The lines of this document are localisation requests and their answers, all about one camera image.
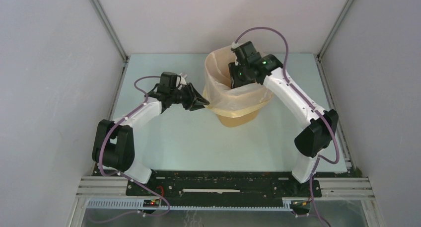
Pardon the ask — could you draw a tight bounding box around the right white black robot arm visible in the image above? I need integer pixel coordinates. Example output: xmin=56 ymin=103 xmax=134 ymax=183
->
xmin=228 ymin=41 xmax=339 ymax=196

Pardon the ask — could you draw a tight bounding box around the translucent white yellow trash bag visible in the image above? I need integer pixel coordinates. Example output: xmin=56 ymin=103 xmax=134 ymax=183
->
xmin=203 ymin=46 xmax=274 ymax=118

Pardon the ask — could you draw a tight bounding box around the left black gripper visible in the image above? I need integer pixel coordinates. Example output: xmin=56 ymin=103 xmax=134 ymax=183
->
xmin=170 ymin=83 xmax=210 ymax=112

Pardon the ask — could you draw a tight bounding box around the orange plastic trash bin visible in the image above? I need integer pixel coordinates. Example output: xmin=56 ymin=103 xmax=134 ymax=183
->
xmin=216 ymin=109 xmax=260 ymax=128

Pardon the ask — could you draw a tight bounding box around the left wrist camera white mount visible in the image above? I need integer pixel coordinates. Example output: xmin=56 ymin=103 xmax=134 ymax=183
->
xmin=176 ymin=73 xmax=188 ymax=89

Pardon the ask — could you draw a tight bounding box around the left aluminium corner post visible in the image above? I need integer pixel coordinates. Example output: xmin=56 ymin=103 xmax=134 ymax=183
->
xmin=89 ymin=0 xmax=129 ymax=63

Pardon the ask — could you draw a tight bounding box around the white slotted cable duct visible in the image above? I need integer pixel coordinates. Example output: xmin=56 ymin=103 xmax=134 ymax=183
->
xmin=86 ymin=198 xmax=298 ymax=211

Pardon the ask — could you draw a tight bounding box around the aluminium corner post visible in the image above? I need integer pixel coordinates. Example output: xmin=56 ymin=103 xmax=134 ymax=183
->
xmin=317 ymin=0 xmax=356 ymax=60
xmin=89 ymin=0 xmax=129 ymax=63

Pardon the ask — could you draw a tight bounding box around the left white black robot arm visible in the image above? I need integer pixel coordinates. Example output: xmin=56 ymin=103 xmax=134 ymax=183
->
xmin=91 ymin=72 xmax=209 ymax=195

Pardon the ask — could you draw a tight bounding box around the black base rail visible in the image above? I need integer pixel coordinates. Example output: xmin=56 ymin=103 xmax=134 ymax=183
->
xmin=145 ymin=170 xmax=322 ymax=207

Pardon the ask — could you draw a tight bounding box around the right aluminium corner post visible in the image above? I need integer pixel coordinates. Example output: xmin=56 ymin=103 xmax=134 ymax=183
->
xmin=317 ymin=0 xmax=356 ymax=60

